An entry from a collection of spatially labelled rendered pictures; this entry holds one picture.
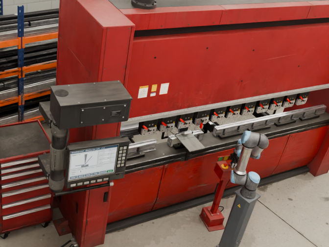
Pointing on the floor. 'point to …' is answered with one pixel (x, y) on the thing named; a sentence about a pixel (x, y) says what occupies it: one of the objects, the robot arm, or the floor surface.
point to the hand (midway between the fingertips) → (232, 168)
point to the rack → (25, 66)
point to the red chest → (23, 177)
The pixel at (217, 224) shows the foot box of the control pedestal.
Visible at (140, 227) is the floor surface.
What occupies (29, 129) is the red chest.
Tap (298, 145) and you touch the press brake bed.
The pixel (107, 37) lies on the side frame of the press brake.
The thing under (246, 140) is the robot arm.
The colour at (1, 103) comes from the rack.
